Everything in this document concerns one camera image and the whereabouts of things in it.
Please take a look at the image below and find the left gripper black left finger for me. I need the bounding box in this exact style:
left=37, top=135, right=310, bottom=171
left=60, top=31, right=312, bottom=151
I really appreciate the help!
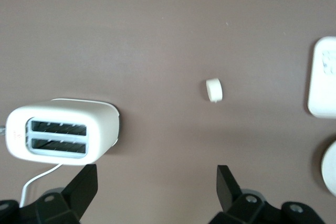
left=0, top=164, right=99, bottom=224

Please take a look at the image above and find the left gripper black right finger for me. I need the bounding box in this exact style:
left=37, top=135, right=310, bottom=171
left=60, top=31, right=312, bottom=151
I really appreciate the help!
left=208, top=165, right=326, bottom=224

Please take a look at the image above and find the cream round plate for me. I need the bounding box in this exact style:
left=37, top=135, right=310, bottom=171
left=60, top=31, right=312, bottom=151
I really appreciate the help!
left=320, top=139, right=336, bottom=199

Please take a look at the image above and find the small white steamed bun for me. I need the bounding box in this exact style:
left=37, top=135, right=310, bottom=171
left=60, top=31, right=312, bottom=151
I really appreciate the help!
left=205, top=77, right=224, bottom=103

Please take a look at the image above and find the white two-slot toaster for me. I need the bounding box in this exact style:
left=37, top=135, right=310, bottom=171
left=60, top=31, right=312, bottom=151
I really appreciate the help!
left=0, top=98, right=121, bottom=167

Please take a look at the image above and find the cream tray with bunny print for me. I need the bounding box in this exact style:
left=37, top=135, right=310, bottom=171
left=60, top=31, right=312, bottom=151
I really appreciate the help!
left=307, top=36, right=336, bottom=119

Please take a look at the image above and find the brown table cover sheet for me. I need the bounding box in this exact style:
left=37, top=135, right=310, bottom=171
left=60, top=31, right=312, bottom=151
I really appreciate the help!
left=0, top=0, right=336, bottom=224

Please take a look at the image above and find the white toaster power cable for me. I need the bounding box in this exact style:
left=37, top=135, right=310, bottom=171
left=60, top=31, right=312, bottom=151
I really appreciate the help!
left=19, top=163, right=65, bottom=208

